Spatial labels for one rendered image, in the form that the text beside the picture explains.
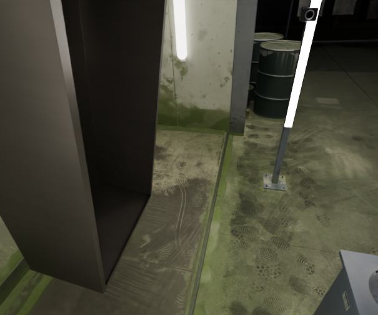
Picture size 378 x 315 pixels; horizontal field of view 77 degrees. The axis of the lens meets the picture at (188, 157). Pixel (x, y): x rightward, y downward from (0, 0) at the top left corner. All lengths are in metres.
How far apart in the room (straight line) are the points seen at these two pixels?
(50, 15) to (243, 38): 2.25
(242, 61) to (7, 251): 2.46
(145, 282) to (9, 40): 1.45
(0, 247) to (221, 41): 2.41
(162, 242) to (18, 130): 1.35
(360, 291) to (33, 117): 1.12
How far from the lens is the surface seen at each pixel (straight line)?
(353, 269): 1.16
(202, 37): 2.65
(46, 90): 0.55
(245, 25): 2.59
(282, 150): 2.12
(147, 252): 1.79
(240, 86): 2.73
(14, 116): 0.65
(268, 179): 2.37
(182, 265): 1.71
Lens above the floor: 1.53
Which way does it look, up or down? 36 degrees down
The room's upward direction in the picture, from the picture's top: 3 degrees counter-clockwise
